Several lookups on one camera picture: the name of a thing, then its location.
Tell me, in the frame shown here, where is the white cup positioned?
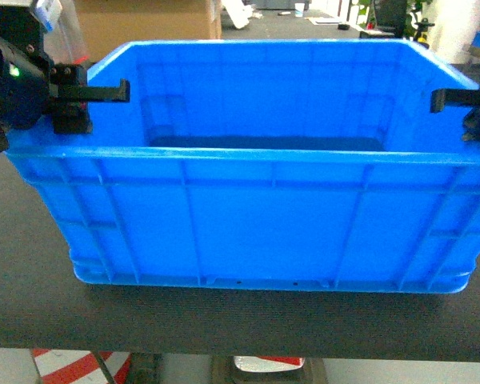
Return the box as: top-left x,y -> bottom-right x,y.
294,2 -> 306,18

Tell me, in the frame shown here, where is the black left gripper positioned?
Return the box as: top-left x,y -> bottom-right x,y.
0,3 -> 130,153

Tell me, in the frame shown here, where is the large blue plastic crate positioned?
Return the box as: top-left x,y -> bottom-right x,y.
6,39 -> 480,294

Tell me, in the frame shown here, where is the brown cardboard box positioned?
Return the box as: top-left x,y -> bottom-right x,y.
74,0 -> 222,62

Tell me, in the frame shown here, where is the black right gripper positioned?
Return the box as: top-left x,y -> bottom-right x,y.
430,82 -> 480,142

